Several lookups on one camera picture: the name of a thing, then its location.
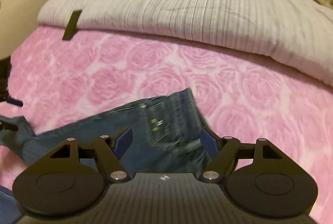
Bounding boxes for blue denim jeans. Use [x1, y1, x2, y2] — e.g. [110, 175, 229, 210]
[1, 89, 211, 223]

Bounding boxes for pink rose pattern blanket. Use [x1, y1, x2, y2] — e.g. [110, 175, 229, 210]
[1, 27, 332, 223]

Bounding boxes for small black flat device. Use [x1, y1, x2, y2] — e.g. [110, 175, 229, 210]
[62, 10, 82, 41]

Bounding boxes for white striped rolled quilt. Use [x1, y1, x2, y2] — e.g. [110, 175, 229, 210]
[37, 0, 332, 85]

